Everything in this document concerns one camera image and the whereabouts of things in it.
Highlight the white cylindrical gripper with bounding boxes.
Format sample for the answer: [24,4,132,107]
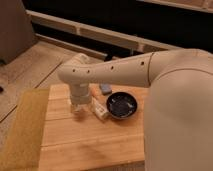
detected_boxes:
[69,84,91,105]

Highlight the orange pepper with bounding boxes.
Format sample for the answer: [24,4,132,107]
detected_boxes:
[90,87,98,98]

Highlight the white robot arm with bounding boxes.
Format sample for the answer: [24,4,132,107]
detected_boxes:
[58,49,213,171]

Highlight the white paper cup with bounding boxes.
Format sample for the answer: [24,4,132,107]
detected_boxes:
[70,104,86,115]

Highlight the blue-grey small block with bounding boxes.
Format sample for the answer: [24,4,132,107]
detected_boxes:
[99,84,112,94]

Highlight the black bowl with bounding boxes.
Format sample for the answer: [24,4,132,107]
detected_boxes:
[106,92,137,119]

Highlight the wooden board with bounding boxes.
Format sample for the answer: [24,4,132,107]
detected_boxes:
[39,84,147,171]

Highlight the yellow-green cloth mat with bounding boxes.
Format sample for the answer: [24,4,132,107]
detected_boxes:
[0,89,49,171]

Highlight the grey cabinet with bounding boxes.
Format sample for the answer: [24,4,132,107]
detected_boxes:
[0,0,37,63]

